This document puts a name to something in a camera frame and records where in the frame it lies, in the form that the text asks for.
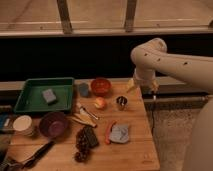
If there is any orange red bowl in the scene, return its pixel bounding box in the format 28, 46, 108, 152
90, 78, 111, 97

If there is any white handled knife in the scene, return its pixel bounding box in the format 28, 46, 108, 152
76, 102, 99, 120

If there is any crumpled blue grey cloth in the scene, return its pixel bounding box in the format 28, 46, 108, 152
109, 124, 130, 144

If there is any small blue cup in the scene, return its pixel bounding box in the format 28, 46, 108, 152
78, 83, 89, 97

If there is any small metal cup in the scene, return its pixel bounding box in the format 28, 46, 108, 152
116, 96, 128, 111

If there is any black spatula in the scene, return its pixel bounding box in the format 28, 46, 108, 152
23, 141, 54, 168

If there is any red chili pepper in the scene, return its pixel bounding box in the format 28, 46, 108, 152
105, 121, 116, 145

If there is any dark green sponge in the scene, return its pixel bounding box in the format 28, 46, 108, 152
83, 126, 99, 148

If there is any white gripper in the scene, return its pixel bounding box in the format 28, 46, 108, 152
126, 68, 159, 93

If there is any red yellow apple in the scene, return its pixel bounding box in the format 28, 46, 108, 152
94, 97, 107, 110

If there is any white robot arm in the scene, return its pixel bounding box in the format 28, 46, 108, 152
127, 38, 213, 171

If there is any blue box at left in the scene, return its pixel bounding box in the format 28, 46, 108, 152
0, 115, 14, 134

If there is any green plastic tray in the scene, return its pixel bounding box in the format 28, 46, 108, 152
14, 77, 74, 114

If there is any dark grape bunch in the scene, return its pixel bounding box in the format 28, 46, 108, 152
74, 129, 90, 162

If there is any purple bowl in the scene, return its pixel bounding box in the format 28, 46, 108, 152
39, 112, 69, 139

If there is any white lidded container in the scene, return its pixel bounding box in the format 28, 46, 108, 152
13, 115, 35, 137

